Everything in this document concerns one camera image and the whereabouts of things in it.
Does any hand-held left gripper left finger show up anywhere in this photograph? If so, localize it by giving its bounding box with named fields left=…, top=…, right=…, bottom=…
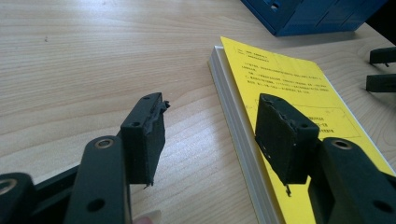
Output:
left=120, top=91, right=171, bottom=189

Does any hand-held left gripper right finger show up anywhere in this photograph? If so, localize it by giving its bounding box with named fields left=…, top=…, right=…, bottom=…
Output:
left=254, top=92, right=321, bottom=186

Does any yellow book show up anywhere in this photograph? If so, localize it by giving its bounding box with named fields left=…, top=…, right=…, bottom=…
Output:
left=207, top=35, right=396, bottom=224

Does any blue file rack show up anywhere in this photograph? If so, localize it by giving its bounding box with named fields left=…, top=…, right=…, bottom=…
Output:
left=240, top=0, right=389, bottom=37

